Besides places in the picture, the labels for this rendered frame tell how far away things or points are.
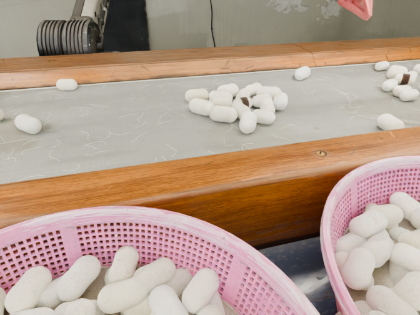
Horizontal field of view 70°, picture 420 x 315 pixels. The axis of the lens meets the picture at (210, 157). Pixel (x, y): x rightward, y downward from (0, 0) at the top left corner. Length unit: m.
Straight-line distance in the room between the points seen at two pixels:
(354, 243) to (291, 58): 0.46
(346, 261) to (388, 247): 0.04
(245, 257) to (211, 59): 0.46
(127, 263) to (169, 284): 0.03
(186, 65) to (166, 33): 1.96
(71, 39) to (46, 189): 0.59
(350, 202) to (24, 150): 0.34
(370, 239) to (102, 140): 0.30
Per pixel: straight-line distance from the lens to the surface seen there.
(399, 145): 0.37
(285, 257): 0.33
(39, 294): 0.25
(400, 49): 0.84
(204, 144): 0.36
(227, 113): 0.39
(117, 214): 0.23
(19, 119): 0.43
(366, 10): 0.72
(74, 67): 0.59
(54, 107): 0.50
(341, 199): 0.27
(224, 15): 2.60
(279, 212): 0.30
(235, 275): 0.21
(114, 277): 0.23
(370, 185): 0.32
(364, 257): 0.25
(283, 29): 2.80
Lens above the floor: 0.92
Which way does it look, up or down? 33 degrees down
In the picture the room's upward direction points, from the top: 1 degrees clockwise
